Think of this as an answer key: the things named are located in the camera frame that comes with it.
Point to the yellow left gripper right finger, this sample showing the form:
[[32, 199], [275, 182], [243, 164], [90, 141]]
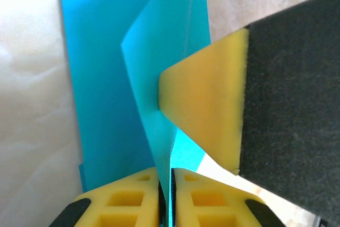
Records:
[[217, 205]]

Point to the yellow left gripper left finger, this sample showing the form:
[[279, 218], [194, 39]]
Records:
[[119, 203]]

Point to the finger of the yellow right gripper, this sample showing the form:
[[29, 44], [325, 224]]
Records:
[[279, 104]]

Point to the blue paper sheet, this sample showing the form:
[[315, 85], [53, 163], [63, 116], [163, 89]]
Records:
[[101, 78]]

